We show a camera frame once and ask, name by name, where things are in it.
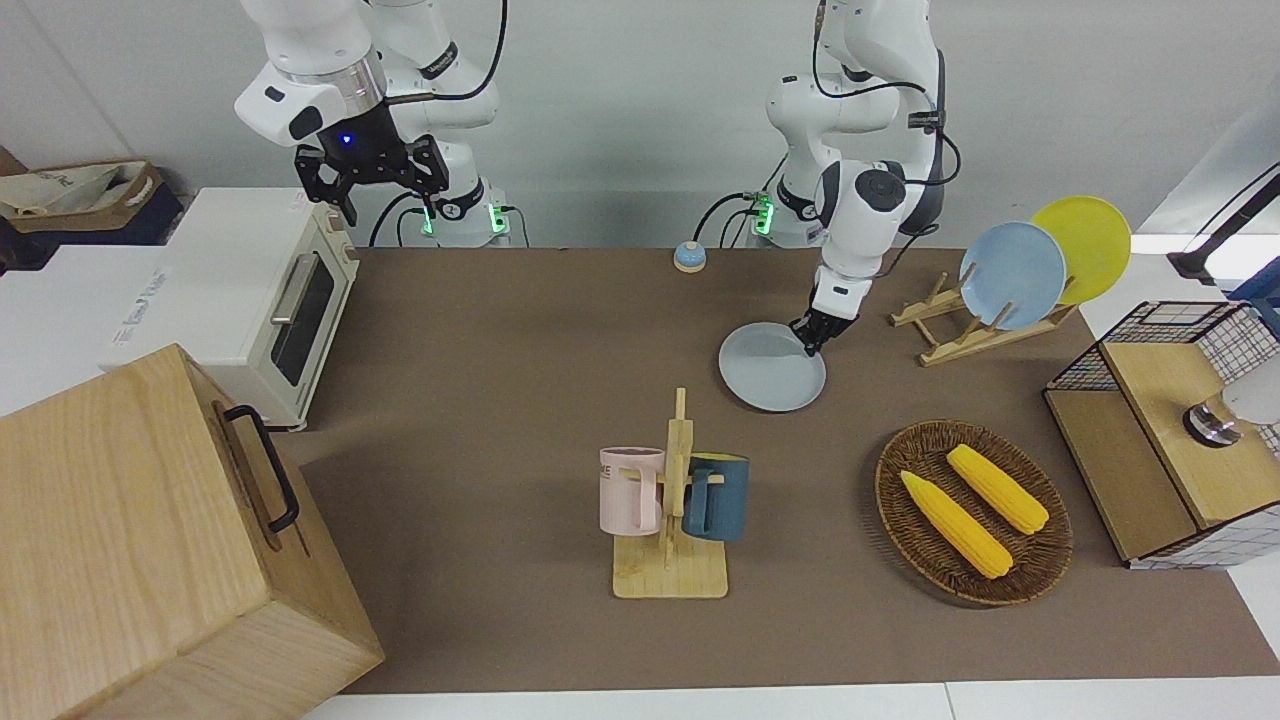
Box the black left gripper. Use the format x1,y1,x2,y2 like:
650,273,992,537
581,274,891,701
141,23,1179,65
791,307,850,359

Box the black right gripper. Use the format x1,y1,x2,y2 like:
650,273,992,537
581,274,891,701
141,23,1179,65
294,100,449,228

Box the gray plate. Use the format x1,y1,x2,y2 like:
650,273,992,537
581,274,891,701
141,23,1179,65
718,321,828,413

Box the wooden plate rack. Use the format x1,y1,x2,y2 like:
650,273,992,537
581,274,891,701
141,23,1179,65
889,272,1081,368

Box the blue plate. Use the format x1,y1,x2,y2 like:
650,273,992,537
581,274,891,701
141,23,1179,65
959,221,1068,332

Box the yellow plate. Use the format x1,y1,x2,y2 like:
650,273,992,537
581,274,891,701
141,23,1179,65
1030,195,1133,307

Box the white toaster oven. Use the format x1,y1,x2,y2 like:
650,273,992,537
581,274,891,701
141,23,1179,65
98,187,361,433

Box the dark blue mug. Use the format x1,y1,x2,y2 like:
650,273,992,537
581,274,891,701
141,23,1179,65
682,453,750,543

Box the brown table mat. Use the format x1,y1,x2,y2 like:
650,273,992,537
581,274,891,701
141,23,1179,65
290,245,1280,696

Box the yellow corn cob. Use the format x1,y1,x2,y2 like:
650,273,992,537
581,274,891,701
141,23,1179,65
946,444,1050,536
900,470,1014,580

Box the pink mug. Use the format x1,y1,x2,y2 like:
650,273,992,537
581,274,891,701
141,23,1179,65
599,446,667,537

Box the dark storage box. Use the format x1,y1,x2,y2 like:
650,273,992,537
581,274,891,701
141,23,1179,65
0,190,186,273

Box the wooden mug rack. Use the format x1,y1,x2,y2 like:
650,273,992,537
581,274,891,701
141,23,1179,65
612,388,730,600

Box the brown wicker basket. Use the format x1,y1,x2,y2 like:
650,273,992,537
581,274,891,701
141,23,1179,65
875,419,1075,608

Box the wooden box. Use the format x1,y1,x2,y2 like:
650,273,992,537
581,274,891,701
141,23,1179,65
0,343,386,720

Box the black cable with metal connector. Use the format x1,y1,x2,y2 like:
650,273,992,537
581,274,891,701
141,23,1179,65
368,193,431,248

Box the silver toaster oven handle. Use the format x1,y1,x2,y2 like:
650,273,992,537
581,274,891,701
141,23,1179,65
270,253,319,327

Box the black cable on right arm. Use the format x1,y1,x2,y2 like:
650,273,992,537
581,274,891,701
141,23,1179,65
383,0,509,104

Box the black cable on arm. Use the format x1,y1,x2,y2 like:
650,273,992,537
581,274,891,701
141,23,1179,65
810,0,964,241
383,0,509,104

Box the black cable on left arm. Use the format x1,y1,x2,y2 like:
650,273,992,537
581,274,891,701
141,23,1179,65
810,0,964,241

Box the black box handle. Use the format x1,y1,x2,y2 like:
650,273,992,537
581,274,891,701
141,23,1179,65
224,404,301,534

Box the wire and wood storage rack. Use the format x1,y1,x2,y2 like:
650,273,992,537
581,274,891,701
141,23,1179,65
1043,300,1280,571

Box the white cylinder with metal ring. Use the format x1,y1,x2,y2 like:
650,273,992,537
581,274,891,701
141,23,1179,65
1183,355,1280,448

